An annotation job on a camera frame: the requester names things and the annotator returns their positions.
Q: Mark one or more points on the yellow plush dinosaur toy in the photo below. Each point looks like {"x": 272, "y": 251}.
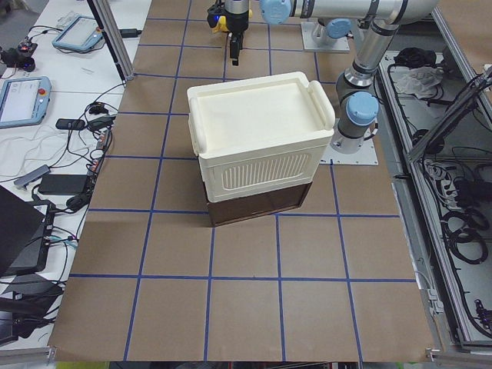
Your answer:
{"x": 221, "y": 26}

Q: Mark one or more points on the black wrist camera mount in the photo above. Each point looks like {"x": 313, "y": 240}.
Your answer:
{"x": 215, "y": 11}

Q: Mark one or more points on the black laptop computer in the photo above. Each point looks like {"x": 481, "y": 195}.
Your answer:
{"x": 25, "y": 228}

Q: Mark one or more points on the crumpled white cloth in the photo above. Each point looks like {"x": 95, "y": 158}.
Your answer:
{"x": 421, "y": 82}

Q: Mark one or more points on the black power adapter brick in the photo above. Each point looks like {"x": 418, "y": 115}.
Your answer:
{"x": 62, "y": 184}

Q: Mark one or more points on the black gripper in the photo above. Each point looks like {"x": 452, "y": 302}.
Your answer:
{"x": 235, "y": 23}

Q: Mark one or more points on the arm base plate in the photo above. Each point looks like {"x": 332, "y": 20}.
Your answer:
{"x": 326, "y": 35}
{"x": 351, "y": 155}

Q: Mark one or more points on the aluminium frame post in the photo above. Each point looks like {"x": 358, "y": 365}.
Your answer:
{"x": 103, "y": 15}

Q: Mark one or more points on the blue teach pendant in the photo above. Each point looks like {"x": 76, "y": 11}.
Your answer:
{"x": 81, "y": 35}
{"x": 24, "y": 101}

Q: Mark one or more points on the cream plastic storage box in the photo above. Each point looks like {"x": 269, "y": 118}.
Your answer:
{"x": 257, "y": 135}

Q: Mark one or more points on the blue teach pendant near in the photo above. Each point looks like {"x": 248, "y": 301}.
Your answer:
{"x": 24, "y": 101}

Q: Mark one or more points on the dark brown wooden drawer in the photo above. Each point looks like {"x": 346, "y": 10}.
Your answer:
{"x": 257, "y": 205}

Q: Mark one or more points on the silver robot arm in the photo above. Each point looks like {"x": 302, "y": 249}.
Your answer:
{"x": 359, "y": 108}

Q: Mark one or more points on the blue teach pendant far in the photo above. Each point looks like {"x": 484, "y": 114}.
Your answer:
{"x": 81, "y": 35}

